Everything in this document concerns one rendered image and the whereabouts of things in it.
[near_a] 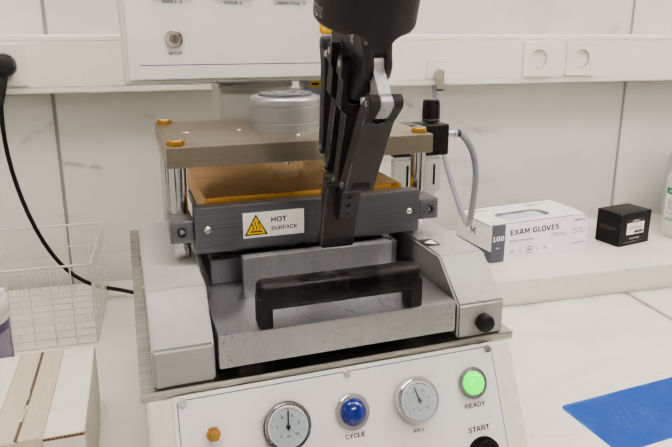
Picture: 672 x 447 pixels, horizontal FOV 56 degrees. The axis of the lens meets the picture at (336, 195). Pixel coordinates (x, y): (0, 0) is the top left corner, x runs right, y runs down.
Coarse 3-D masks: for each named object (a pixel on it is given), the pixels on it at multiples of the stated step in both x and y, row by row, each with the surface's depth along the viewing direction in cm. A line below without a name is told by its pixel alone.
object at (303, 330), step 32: (256, 256) 58; (288, 256) 59; (320, 256) 60; (352, 256) 61; (384, 256) 63; (224, 288) 61; (224, 320) 54; (288, 320) 54; (320, 320) 54; (352, 320) 55; (384, 320) 56; (416, 320) 57; (448, 320) 58; (224, 352) 52; (256, 352) 53; (288, 352) 54; (320, 352) 55
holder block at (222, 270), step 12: (360, 240) 67; (372, 240) 67; (396, 240) 68; (252, 252) 64; (396, 252) 68; (204, 264) 66; (216, 264) 62; (228, 264) 62; (240, 264) 62; (216, 276) 62; (228, 276) 62; (240, 276) 63
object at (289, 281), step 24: (384, 264) 56; (408, 264) 56; (264, 288) 52; (288, 288) 52; (312, 288) 53; (336, 288) 54; (360, 288) 54; (384, 288) 55; (408, 288) 56; (264, 312) 52
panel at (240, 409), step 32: (448, 352) 59; (480, 352) 60; (256, 384) 53; (288, 384) 54; (320, 384) 54; (352, 384) 55; (384, 384) 56; (448, 384) 58; (192, 416) 51; (224, 416) 52; (256, 416) 52; (320, 416) 54; (384, 416) 56; (448, 416) 57; (480, 416) 58
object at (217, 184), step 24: (192, 168) 73; (216, 168) 73; (240, 168) 73; (264, 168) 73; (288, 168) 68; (312, 168) 73; (192, 192) 70; (216, 192) 62; (240, 192) 62; (264, 192) 62; (288, 192) 62; (312, 192) 63
